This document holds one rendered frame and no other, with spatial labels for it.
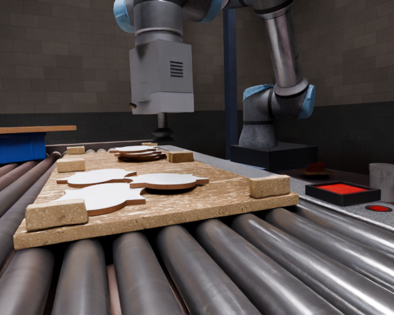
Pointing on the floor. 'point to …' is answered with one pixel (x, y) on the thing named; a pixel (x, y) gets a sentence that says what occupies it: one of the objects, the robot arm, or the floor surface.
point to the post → (230, 79)
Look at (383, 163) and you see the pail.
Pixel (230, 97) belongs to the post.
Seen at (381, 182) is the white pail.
